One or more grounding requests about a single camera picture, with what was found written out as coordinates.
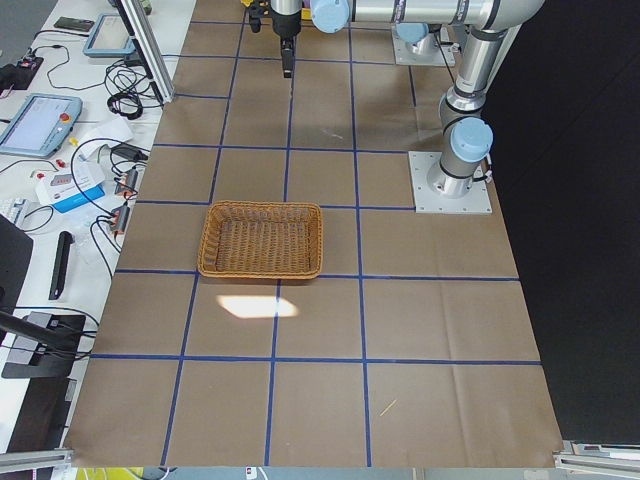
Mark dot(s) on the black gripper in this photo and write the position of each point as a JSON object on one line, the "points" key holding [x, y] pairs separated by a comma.
{"points": [[284, 27]]}

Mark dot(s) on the near blue teach pendant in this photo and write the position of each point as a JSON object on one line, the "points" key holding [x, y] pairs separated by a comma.
{"points": [[41, 125]]}

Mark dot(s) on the black monitor stand base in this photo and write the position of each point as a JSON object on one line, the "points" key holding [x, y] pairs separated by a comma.
{"points": [[45, 346]]}

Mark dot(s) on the aluminium frame post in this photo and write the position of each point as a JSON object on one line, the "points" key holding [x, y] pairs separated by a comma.
{"points": [[141, 34]]}

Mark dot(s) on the blue teach pendant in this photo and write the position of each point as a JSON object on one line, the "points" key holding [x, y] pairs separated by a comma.
{"points": [[41, 125], [108, 38]]}

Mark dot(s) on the brown wicker basket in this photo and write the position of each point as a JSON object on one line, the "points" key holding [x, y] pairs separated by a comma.
{"points": [[262, 240]]}

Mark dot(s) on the black phone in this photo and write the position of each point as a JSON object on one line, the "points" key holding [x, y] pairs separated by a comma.
{"points": [[74, 24]]}

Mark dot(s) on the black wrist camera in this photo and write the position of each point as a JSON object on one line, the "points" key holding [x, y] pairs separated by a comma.
{"points": [[257, 10]]}

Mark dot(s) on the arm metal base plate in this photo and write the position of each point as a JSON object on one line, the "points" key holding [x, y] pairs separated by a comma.
{"points": [[435, 192], [422, 52]]}

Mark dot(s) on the blue and white box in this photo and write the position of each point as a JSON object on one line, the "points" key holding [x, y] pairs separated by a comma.
{"points": [[71, 187]]}

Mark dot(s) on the white paper sheet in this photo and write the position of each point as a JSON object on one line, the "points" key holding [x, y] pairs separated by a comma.
{"points": [[111, 132]]}

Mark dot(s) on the far blue teach pendant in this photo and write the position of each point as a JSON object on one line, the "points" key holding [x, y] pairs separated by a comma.
{"points": [[108, 38]]}

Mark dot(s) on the black power adapter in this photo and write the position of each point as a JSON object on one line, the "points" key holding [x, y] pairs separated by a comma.
{"points": [[129, 153]]}

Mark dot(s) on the black flat bar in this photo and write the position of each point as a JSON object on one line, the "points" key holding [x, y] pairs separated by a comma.
{"points": [[58, 278]]}

